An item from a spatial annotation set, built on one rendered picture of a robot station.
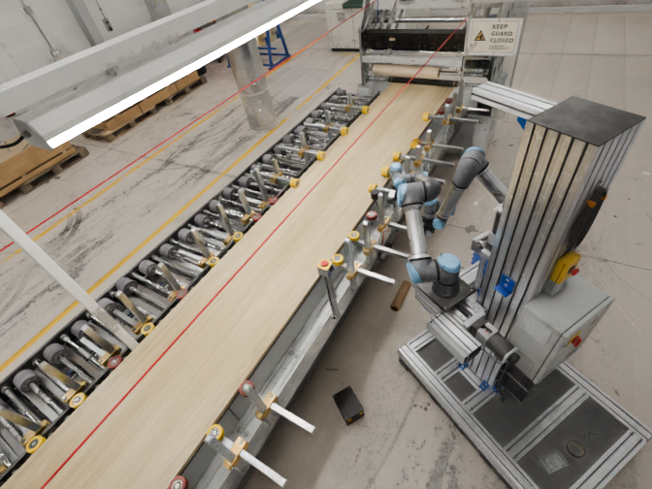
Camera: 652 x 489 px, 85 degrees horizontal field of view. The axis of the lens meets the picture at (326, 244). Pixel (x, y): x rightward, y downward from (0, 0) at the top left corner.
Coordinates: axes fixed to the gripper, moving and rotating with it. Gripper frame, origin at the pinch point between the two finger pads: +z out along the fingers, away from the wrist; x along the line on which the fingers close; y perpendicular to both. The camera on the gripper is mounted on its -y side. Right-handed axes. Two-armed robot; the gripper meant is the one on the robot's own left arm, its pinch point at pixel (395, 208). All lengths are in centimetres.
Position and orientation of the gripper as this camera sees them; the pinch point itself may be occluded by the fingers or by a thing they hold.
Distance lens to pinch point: 261.7
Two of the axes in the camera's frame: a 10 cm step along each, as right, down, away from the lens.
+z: 1.4, 7.0, 7.0
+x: -8.5, -2.7, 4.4
